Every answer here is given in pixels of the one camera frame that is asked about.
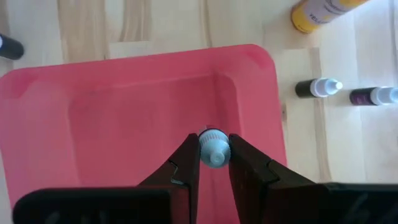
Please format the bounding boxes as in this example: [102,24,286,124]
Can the small brown dropper bottle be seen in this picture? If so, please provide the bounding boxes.
[197,126,233,169]

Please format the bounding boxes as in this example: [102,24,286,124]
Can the large yellow food colouring bottle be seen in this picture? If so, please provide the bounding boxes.
[290,0,371,34]

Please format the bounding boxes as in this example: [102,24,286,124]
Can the small red-labelled dropper bottle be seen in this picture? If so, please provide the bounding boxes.
[0,32,25,60]

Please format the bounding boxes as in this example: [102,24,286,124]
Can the pink translucent plastic bin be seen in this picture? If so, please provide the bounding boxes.
[0,43,289,224]

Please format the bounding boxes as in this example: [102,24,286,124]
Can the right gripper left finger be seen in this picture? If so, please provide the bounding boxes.
[11,133,201,224]

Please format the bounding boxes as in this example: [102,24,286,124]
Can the small black dropper bottle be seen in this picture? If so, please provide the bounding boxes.
[294,77,344,99]

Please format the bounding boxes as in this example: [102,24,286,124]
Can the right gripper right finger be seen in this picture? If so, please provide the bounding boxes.
[228,133,398,224]

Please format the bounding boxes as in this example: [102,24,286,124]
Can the white-capped bottle tip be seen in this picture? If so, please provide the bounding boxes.
[349,86,398,106]

